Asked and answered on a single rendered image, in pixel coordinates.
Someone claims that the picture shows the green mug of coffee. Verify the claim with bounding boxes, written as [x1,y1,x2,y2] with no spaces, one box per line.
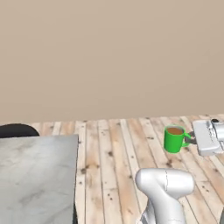
[163,125,193,154]

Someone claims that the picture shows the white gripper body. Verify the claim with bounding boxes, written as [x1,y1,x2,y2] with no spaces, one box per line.
[192,119,224,158]

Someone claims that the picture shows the black round stool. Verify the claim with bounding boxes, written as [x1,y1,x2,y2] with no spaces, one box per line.
[0,123,40,139]

